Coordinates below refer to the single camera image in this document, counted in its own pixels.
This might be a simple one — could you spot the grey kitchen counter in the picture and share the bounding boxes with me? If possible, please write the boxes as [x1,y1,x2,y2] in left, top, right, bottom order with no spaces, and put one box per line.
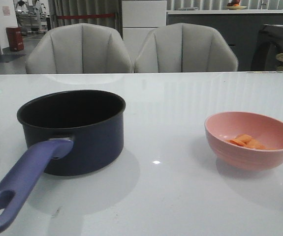
[167,10,283,71]

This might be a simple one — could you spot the grey upholstered chair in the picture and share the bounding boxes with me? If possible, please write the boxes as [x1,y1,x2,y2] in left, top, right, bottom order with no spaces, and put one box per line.
[26,23,133,74]
[134,23,239,73]

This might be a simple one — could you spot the right grey upholstered chair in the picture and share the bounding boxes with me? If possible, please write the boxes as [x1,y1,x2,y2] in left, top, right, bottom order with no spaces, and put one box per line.
[134,23,239,73]

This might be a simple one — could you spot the pink bowl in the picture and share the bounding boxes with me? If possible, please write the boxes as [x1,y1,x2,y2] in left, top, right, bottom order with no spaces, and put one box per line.
[205,112,283,171]

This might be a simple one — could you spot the orange ham slices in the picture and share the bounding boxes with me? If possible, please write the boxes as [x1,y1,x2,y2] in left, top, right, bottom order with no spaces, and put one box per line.
[227,134,267,150]

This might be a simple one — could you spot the red trash bin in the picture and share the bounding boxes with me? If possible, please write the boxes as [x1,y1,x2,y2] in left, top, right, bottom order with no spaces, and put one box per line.
[6,27,24,52]

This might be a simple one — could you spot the dark appliance with glass door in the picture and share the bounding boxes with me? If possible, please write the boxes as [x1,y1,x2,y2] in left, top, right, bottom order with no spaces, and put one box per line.
[251,24,283,71]

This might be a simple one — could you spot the grey curtain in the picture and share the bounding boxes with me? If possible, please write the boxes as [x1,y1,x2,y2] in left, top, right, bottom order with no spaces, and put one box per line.
[48,0,123,35]

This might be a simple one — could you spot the left grey upholstered chair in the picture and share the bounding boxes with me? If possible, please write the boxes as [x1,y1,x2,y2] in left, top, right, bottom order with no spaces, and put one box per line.
[26,23,133,74]

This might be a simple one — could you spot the fruit plate on counter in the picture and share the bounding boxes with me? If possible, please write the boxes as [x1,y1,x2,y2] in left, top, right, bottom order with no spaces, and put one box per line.
[225,0,247,10]

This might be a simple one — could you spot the white refrigerator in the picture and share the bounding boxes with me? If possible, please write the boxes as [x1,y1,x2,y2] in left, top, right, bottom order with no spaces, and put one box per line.
[122,0,167,60]

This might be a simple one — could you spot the red barrier belt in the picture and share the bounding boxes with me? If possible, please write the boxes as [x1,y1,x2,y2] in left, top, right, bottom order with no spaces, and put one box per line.
[56,13,116,20]

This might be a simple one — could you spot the dark blue saucepan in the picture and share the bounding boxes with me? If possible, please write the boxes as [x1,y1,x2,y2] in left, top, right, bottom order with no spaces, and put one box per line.
[0,89,126,233]

